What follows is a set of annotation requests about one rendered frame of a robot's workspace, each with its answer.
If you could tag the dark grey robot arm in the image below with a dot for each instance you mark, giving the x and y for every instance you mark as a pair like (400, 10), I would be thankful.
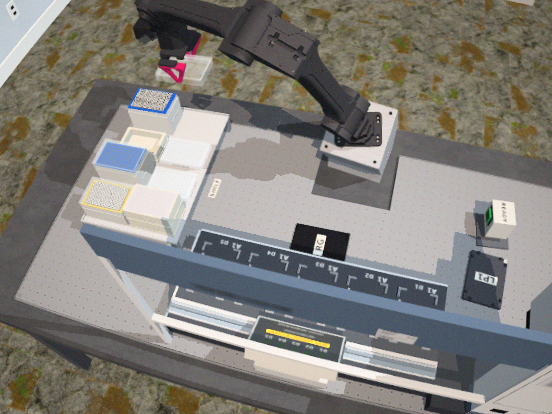
(253, 41)

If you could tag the black rectangular pad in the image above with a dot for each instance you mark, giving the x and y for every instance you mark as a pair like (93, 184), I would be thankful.
(320, 242)

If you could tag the white ready button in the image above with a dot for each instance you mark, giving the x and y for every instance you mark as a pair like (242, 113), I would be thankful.
(494, 227)

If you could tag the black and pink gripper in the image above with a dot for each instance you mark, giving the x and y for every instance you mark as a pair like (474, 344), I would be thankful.
(182, 44)

